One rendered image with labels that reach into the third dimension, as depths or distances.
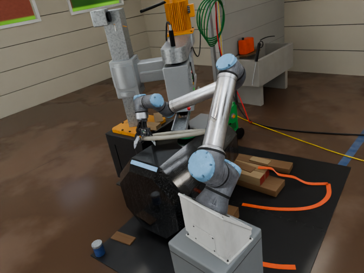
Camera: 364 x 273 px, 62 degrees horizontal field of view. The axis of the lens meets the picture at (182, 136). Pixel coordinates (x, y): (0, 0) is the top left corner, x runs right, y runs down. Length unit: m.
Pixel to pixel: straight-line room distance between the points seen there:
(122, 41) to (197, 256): 2.29
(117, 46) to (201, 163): 2.10
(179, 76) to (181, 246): 1.43
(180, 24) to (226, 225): 2.21
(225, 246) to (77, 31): 7.97
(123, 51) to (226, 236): 2.31
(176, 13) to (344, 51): 4.62
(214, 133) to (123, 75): 1.92
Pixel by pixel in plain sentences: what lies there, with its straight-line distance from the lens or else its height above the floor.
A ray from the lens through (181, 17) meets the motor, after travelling 3.24.
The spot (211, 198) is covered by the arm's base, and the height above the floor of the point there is 1.15.
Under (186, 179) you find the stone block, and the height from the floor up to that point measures 0.69.
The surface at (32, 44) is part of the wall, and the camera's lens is 8.51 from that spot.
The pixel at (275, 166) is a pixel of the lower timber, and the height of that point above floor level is 0.08.
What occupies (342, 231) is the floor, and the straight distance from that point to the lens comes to 3.21.
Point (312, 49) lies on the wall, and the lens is 7.36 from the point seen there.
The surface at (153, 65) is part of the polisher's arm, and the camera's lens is 3.35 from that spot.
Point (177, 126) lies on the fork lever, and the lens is 2.61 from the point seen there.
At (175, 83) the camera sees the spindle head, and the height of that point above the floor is 1.42.
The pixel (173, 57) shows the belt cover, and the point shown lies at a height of 1.65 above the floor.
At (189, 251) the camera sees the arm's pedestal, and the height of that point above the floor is 0.85.
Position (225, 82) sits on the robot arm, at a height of 1.67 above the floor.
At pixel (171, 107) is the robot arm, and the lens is 2.08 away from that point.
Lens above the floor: 2.18
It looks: 26 degrees down
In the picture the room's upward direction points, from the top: 10 degrees counter-clockwise
